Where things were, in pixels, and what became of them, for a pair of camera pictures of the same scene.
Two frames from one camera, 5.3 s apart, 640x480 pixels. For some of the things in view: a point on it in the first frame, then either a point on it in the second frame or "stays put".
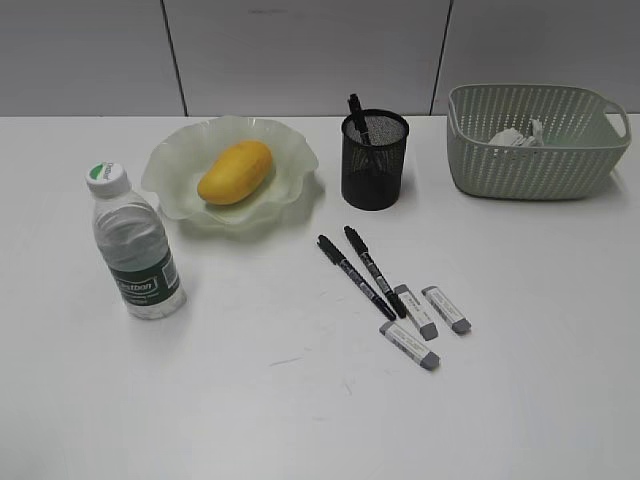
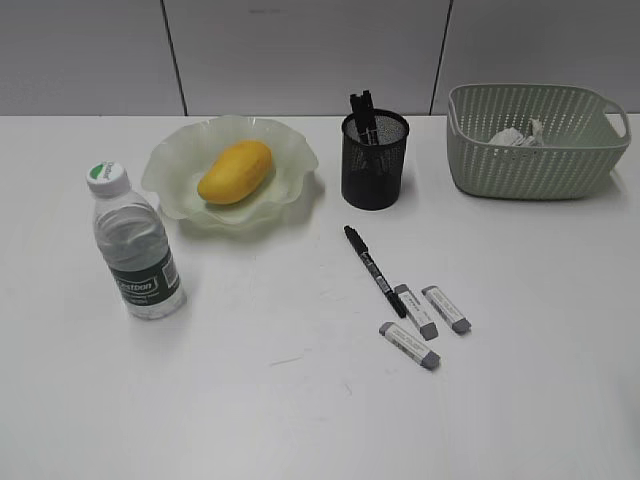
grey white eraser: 416,314 stays put
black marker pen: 340,261 -> 367,119
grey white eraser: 446,310 stays put
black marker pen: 391,291 stays put
